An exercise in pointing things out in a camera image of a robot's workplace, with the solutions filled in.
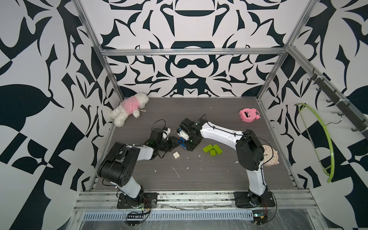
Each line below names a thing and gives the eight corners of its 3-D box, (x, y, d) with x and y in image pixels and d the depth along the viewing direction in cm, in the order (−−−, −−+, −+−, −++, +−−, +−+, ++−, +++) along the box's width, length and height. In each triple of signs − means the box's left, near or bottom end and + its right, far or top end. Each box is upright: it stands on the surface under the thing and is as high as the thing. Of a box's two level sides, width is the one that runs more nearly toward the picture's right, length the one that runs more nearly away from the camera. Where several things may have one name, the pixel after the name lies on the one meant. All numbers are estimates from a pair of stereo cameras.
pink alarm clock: (242, 122, 107) (243, 119, 104) (238, 111, 114) (240, 108, 111) (259, 122, 107) (261, 119, 105) (255, 111, 114) (257, 108, 111)
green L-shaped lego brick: (207, 158, 91) (207, 156, 89) (202, 148, 95) (203, 146, 93) (222, 153, 93) (223, 151, 91) (216, 143, 97) (217, 141, 95)
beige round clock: (263, 165, 89) (266, 163, 85) (261, 147, 96) (264, 144, 93) (276, 168, 87) (279, 166, 84) (273, 149, 95) (276, 146, 92)
